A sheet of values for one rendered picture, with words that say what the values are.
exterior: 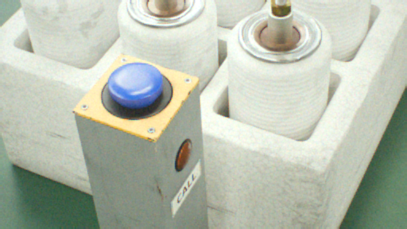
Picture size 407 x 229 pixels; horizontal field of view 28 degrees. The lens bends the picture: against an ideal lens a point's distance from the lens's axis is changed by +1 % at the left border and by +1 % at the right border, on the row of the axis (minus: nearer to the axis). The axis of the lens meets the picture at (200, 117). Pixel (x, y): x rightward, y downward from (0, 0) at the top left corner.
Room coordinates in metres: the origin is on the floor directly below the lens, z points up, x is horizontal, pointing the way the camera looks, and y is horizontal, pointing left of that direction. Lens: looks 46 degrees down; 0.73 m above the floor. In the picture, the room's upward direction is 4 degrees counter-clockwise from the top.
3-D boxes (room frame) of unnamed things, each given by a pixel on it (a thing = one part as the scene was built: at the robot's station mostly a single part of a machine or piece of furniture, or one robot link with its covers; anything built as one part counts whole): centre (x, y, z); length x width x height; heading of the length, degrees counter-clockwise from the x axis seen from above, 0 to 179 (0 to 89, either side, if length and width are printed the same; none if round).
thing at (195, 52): (0.61, 0.03, 0.16); 0.10 x 0.10 x 0.18
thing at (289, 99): (0.55, -0.08, 0.16); 0.10 x 0.10 x 0.18
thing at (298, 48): (0.55, -0.08, 0.25); 0.08 x 0.08 x 0.01
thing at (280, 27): (0.55, -0.08, 0.26); 0.02 x 0.02 x 0.03
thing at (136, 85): (0.43, 0.05, 0.32); 0.04 x 0.04 x 0.02
